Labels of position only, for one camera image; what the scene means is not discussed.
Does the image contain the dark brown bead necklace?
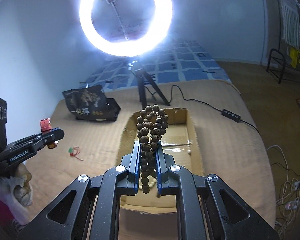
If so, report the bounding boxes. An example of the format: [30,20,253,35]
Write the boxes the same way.
[135,104,170,195]

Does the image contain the left gloved hand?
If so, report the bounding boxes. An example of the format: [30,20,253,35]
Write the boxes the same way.
[0,163,33,225]

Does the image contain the cream bead bracelet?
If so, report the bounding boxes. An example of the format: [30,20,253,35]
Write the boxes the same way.
[137,174,158,190]

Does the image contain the white ring light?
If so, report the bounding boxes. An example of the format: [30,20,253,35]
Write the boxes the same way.
[79,0,173,57]

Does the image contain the cardboard box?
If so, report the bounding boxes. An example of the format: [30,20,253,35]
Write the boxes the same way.
[115,107,206,215]

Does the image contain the blue checkered bedsheet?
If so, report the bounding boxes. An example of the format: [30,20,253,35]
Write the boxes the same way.
[80,40,230,92]

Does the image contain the white cables on floor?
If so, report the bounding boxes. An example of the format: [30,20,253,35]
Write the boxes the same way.
[266,144,300,233]

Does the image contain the red wooden bangle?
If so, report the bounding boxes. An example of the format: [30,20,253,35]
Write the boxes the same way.
[40,118,59,149]

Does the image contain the black clothes rack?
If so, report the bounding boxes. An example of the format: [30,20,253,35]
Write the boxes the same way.
[266,0,300,85]

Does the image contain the green jade pendant red cord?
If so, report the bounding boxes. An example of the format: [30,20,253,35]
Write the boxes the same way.
[67,146,84,162]

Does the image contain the black snack bag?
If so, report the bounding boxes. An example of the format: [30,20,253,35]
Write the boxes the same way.
[62,85,121,121]

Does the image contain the black power cable with switch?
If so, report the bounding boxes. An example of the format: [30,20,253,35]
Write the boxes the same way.
[142,84,261,133]

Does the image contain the yellow box under rack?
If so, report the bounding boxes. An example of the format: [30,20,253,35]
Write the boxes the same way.
[289,47,300,70]

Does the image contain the black tripod stand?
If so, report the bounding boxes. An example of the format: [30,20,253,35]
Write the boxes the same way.
[127,57,171,110]

